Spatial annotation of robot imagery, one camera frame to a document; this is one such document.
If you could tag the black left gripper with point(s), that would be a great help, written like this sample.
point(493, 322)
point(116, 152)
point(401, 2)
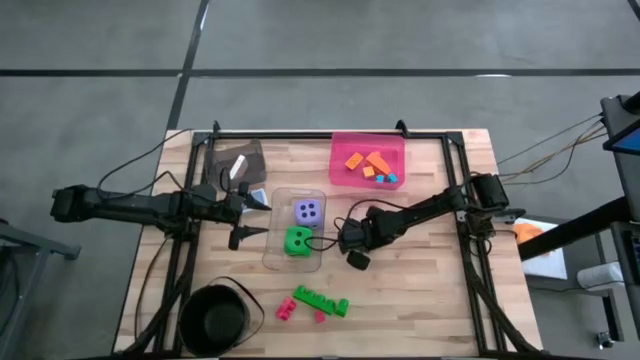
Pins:
point(225, 207)

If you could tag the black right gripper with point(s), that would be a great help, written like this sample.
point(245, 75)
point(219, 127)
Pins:
point(375, 227)

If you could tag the clear plastic bin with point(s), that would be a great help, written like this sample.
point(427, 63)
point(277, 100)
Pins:
point(275, 260)

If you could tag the purple foam die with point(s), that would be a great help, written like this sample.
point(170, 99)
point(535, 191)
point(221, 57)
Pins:
point(308, 211)

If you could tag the green foam die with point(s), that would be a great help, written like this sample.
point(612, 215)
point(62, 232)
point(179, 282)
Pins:
point(290, 250)

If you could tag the short green building block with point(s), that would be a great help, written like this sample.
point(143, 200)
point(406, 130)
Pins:
point(342, 307)

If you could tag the long green building block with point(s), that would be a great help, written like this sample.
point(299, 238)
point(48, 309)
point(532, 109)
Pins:
point(312, 298)

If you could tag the small teal building block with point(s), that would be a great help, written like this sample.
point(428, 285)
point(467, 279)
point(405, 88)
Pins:
point(380, 178)
point(392, 177)

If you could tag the small orange building block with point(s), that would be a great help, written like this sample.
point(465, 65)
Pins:
point(368, 172)

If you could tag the small red building block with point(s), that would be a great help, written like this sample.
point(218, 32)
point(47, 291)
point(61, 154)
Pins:
point(320, 316)

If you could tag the orange studded block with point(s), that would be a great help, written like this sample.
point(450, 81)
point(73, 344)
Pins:
point(354, 161)

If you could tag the orange wedge building block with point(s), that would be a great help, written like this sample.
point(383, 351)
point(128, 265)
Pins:
point(377, 162)

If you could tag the large red building block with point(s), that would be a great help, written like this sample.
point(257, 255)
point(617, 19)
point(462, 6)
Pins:
point(285, 309)

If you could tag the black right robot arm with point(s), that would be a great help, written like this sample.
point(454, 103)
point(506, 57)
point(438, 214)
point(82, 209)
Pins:
point(430, 205)

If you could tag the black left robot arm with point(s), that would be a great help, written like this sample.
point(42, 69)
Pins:
point(125, 207)

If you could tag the smoky grey plastic bin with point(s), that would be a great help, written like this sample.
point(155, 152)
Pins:
point(255, 170)

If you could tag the pink plastic bin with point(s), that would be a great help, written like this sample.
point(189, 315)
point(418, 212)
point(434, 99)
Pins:
point(340, 145)

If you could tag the black round bucket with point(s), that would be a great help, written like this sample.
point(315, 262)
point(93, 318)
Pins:
point(215, 320)

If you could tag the black clamp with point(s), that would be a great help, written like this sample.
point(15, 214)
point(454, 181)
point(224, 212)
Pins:
point(510, 215)

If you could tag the orange object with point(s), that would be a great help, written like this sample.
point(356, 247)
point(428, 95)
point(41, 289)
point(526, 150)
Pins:
point(527, 232)

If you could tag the white box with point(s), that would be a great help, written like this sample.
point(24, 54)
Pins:
point(547, 265)

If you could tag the grey metal side table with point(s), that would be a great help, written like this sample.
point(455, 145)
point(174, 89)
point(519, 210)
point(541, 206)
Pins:
point(30, 245)

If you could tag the black diagonal beam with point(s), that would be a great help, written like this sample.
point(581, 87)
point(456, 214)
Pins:
point(575, 230)

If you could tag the white roll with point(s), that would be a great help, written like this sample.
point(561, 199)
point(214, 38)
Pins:
point(600, 276)

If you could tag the small black caster wheel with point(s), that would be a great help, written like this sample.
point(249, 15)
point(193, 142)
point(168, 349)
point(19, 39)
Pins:
point(605, 340)

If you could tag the grey equipment cart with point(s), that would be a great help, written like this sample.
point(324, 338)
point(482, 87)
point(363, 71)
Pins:
point(627, 265)

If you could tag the blue screen tablet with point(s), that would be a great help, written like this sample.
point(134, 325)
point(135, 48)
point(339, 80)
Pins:
point(627, 142)

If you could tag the black aluminium table frame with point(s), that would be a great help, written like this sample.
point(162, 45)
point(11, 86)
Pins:
point(280, 135)

